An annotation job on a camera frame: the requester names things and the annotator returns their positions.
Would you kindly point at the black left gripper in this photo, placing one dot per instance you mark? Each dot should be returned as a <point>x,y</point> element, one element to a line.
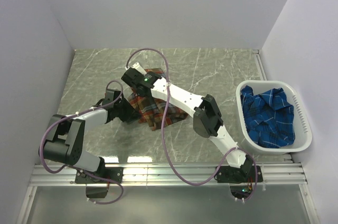
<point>131,113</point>

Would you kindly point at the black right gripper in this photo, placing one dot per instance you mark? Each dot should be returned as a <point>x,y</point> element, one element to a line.
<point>144,75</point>

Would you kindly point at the red plaid long sleeve shirt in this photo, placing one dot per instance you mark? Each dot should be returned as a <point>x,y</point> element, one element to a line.
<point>151,109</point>

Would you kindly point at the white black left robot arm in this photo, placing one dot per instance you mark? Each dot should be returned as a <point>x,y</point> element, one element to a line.
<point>63,140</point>

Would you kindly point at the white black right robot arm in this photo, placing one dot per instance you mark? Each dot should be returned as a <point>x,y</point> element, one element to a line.
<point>207,121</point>

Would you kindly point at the blue plaid shirt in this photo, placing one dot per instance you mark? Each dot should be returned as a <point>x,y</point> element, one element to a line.
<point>268,117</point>

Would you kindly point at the white plastic laundry basket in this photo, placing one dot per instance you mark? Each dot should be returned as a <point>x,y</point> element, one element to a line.
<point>303,134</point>

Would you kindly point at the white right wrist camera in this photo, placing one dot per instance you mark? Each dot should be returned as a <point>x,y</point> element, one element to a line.
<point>136,65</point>

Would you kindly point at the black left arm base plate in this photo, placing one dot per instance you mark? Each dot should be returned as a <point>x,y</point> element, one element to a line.
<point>111,173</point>

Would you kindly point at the aluminium mounting rail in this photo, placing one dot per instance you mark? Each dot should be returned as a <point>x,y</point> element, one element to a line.
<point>162,175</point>

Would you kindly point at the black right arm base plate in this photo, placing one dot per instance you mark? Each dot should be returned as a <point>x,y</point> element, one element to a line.
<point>227,174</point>

